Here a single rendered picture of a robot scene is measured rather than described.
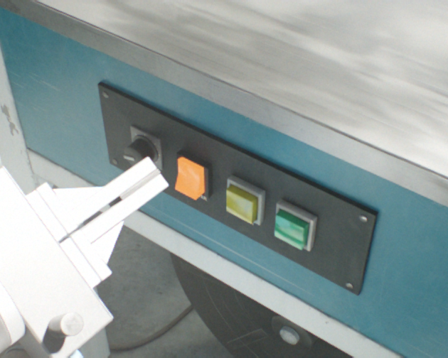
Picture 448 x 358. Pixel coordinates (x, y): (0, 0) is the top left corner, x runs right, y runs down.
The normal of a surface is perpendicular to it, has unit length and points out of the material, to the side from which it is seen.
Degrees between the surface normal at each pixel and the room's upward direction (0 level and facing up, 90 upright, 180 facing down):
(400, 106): 0
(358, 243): 90
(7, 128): 90
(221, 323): 90
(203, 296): 90
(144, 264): 0
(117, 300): 0
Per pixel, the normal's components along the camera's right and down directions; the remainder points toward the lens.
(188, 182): -0.54, 0.25
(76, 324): 0.49, -0.24
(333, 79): 0.00, -0.72
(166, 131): -0.58, 0.57
